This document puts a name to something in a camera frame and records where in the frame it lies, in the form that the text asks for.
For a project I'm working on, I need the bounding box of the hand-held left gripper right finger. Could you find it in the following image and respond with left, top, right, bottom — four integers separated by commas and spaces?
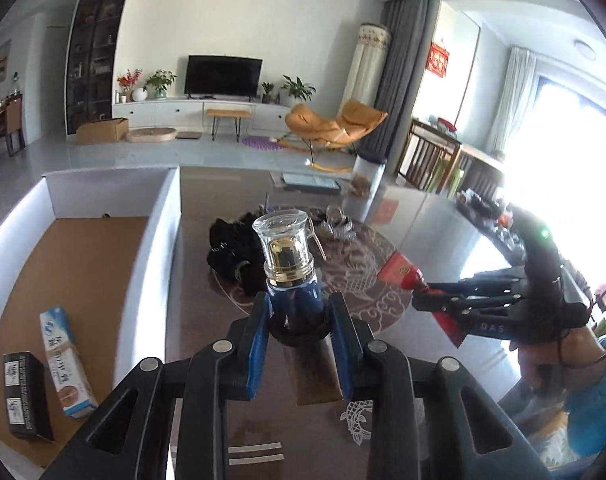
327, 291, 554, 480

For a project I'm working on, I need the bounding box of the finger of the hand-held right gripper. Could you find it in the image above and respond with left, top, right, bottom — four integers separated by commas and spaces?
410, 287, 528, 330
458, 266, 530, 292

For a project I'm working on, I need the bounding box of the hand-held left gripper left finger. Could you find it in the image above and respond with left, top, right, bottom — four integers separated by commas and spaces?
43, 290, 274, 480

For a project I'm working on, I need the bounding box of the red twisted packet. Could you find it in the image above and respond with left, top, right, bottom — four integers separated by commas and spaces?
377, 251, 464, 349

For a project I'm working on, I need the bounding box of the black fuzzy socks bundle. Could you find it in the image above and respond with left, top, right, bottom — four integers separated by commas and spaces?
206, 212, 271, 297

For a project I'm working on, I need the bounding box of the blue glass perfume bottle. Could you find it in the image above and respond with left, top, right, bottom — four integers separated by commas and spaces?
253, 209, 330, 347

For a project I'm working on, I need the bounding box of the white cardboard box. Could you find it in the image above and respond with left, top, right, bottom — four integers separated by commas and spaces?
0, 166, 182, 471

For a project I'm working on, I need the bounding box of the blue white toothpaste carton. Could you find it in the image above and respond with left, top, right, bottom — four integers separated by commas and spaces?
39, 306, 100, 419

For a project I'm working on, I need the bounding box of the black printed carton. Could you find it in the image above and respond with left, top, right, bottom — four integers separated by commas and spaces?
2, 351, 56, 443

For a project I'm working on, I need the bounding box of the person's right hand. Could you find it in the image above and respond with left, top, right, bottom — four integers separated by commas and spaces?
514, 331, 606, 396

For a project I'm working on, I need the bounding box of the silver rhinestone bow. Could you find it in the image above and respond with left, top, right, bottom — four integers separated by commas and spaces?
315, 207, 358, 241

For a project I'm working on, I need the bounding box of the person's blue clothing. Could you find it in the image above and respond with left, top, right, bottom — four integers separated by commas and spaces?
565, 322, 606, 461

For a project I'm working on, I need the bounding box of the dark wooden chair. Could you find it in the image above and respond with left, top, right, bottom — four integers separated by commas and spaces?
395, 119, 464, 193

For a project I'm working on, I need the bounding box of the clear jar with black lid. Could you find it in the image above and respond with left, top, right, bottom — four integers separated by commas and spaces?
343, 155, 386, 221

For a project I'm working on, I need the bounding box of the plastic wrapped booklet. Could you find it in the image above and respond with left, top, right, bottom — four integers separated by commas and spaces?
270, 171, 342, 196

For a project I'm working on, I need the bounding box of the white sheer curtain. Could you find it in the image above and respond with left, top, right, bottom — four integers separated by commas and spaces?
485, 46, 536, 161

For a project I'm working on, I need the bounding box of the purple round mat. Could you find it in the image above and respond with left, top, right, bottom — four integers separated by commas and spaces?
243, 134, 286, 151

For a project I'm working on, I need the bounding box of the orange rocking chair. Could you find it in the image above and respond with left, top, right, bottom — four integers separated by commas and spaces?
284, 99, 388, 173

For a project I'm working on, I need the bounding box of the grey curtain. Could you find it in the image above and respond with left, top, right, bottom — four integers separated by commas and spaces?
358, 0, 441, 161

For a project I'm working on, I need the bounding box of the orange bench with black legs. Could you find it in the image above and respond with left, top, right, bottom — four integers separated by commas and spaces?
205, 108, 254, 142

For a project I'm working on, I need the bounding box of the beige cat scratcher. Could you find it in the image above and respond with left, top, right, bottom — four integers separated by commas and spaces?
127, 126, 178, 143

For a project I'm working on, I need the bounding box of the covered standing air conditioner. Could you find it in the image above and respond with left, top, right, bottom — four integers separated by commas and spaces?
344, 22, 391, 111

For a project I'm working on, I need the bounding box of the white tv cabinet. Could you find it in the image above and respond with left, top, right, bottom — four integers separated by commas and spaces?
112, 97, 294, 131

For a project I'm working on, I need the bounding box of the large leafy potted plant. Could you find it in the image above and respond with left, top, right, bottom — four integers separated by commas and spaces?
281, 75, 316, 106

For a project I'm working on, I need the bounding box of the brown cardboard box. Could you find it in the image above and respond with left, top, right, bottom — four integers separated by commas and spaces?
76, 117, 130, 146

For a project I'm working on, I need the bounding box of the black television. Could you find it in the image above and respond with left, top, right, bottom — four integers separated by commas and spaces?
185, 55, 264, 101

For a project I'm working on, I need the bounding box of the green potted plant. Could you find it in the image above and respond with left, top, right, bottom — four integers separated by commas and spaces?
145, 69, 178, 100

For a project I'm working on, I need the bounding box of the red flower arrangement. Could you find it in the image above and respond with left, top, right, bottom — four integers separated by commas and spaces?
116, 69, 144, 103

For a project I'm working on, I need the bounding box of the wooden dining set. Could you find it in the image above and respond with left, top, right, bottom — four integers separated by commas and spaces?
0, 91, 26, 168

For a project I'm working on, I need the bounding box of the dark glass display cabinet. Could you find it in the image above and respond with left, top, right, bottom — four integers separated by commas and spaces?
65, 0, 136, 136

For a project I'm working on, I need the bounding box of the red wall hanging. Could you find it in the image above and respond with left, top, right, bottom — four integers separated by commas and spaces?
429, 40, 451, 78

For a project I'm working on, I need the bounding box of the framed wall painting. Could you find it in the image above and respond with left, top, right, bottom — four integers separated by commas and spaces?
0, 39, 12, 92

